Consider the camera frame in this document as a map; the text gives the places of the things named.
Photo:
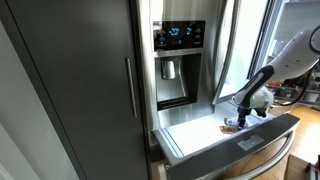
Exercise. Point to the water and ice dispenser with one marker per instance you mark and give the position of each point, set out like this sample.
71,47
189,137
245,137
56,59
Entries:
173,76

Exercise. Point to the clear door bin with bottles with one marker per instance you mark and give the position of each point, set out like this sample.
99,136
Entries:
300,96

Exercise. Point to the open white fridge door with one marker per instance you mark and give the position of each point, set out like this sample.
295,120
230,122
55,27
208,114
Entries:
283,13

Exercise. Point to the lit fridge interior cabinet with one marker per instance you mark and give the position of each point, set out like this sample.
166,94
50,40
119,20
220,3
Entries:
246,33

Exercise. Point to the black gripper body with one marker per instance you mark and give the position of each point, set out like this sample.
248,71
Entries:
243,112

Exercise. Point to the brown cardboard box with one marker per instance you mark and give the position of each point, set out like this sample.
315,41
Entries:
295,168

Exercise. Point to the stainless freezer drawer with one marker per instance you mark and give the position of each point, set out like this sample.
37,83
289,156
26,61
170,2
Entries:
200,133

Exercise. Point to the dark grey tall cabinet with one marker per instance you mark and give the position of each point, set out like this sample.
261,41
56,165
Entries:
83,83

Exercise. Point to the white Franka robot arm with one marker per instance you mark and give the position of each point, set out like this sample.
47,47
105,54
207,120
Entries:
293,60

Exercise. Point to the small jar with red lid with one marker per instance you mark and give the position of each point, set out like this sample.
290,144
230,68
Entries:
271,87

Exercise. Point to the stainless fridge door with dispenser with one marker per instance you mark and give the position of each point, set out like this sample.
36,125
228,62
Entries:
206,10

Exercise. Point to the white label sticker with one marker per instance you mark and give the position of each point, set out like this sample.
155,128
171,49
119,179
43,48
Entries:
250,142

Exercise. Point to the red green tomato packet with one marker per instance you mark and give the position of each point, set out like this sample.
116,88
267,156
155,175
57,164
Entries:
228,130

